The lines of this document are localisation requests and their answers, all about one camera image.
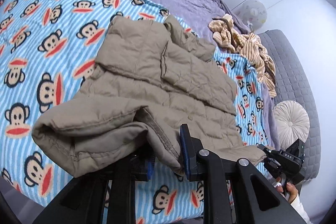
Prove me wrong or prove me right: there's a beige puffer jacket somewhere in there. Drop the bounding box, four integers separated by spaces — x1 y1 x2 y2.
32 16 265 177

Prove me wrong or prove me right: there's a person's right hand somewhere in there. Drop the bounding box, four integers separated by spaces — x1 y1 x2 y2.
274 177 299 204

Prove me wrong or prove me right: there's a round cream pleated cushion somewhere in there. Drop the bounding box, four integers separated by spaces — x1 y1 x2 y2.
273 101 310 149

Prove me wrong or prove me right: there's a grey quilted headboard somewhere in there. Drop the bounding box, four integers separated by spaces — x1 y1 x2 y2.
259 30 321 182

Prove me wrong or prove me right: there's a tan striped crumpled garment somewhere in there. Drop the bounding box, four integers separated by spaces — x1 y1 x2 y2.
209 14 277 98

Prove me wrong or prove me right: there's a blue striped monkey blanket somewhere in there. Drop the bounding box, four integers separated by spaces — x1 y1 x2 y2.
0 0 271 224

